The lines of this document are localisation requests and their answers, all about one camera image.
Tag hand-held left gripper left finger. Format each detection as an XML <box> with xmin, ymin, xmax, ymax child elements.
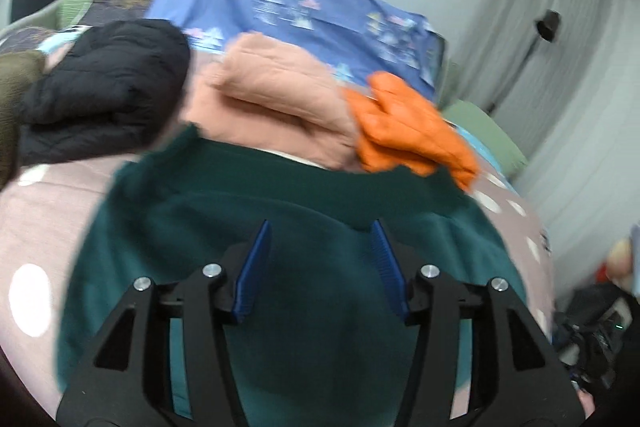
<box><xmin>55</xmin><ymin>219</ymin><xmax>273</xmax><ymax>427</ymax></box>

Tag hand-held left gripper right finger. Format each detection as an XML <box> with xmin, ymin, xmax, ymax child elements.
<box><xmin>370</xmin><ymin>218</ymin><xmax>586</xmax><ymax>427</ymax></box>

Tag dark green sweater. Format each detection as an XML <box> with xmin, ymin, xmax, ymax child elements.
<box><xmin>57</xmin><ymin>124</ymin><xmax>531</xmax><ymax>427</ymax></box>

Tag orange down jacket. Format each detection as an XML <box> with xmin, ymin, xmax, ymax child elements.
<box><xmin>342</xmin><ymin>72</ymin><xmax>482</xmax><ymax>194</ymax></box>

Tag green pillow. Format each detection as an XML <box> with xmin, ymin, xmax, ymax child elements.
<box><xmin>442</xmin><ymin>101</ymin><xmax>530</xmax><ymax>180</ymax></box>

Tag pale fleece jacket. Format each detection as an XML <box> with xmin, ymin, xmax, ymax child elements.
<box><xmin>180</xmin><ymin>32</ymin><xmax>373</xmax><ymax>172</ymax></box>

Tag pink polka-dot bedsheet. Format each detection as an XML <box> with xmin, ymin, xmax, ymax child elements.
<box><xmin>0</xmin><ymin>152</ymin><xmax>553</xmax><ymax>408</ymax></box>

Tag black bag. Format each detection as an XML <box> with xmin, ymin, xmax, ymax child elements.
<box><xmin>552</xmin><ymin>282</ymin><xmax>633</xmax><ymax>398</ymax></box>

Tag plush toy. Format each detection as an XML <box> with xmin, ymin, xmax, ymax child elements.
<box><xmin>595</xmin><ymin>237</ymin><xmax>637</xmax><ymax>293</ymax></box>

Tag black puffer jacket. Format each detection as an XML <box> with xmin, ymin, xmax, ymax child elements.
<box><xmin>17</xmin><ymin>19</ymin><xmax>192</xmax><ymax>168</ymax></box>

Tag grey pleated curtain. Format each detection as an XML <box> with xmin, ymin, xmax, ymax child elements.
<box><xmin>450</xmin><ymin>0</ymin><xmax>640</xmax><ymax>288</ymax></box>

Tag olive brown fleece garment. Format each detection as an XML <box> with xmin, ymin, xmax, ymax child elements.
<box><xmin>0</xmin><ymin>51</ymin><xmax>48</xmax><ymax>190</ymax></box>

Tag black floor lamp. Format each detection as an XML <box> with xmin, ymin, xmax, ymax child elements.
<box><xmin>487</xmin><ymin>9</ymin><xmax>562</xmax><ymax>115</ymax></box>

